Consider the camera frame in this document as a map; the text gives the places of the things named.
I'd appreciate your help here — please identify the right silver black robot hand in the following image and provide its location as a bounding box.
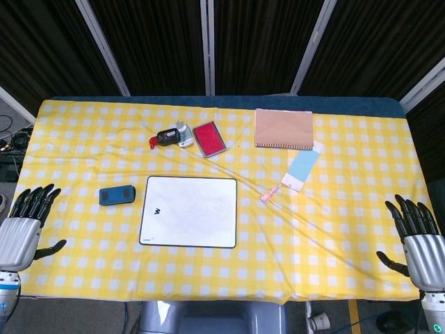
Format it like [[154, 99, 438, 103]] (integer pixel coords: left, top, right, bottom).
[[376, 194, 445, 292]]

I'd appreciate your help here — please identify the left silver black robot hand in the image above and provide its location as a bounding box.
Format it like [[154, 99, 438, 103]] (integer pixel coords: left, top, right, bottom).
[[0, 184, 67, 272]]

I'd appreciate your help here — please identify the blue whiteboard eraser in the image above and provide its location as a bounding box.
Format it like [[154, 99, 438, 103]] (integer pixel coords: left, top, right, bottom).
[[98, 184, 136, 207]]

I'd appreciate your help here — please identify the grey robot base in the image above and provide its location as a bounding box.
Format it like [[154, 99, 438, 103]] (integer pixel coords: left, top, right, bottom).
[[138, 300, 289, 334]]

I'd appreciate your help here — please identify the light blue bookmark pink tassel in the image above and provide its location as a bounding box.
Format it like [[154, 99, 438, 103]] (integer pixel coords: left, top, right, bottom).
[[260, 140, 325, 202]]

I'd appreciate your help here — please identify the black ink bottle red cap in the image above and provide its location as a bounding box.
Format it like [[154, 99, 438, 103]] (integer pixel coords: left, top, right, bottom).
[[149, 127, 179, 150]]

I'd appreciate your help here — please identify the brown spiral notebook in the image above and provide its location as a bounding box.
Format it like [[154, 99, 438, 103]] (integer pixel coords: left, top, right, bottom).
[[254, 108, 315, 152]]

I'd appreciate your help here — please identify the small white green packet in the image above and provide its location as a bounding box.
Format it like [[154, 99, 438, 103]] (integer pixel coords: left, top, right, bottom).
[[175, 120, 195, 148]]

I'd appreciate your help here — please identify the yellow white checkered tablecloth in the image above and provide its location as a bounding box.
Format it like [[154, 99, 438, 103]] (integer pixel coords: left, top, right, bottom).
[[1, 100, 440, 302]]

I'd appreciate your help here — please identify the red ink stamp pad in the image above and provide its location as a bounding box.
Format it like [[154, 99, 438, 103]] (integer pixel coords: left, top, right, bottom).
[[192, 122, 228, 159]]

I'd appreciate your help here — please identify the blue cable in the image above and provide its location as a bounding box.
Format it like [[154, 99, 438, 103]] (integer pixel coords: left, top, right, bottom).
[[350, 308, 390, 334]]

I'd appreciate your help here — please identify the black cables bundle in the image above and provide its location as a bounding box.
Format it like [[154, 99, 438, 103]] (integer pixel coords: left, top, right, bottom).
[[0, 114, 34, 182]]

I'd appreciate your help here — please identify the white whiteboard black frame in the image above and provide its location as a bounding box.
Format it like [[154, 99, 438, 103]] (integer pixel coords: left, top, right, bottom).
[[138, 175, 238, 249]]

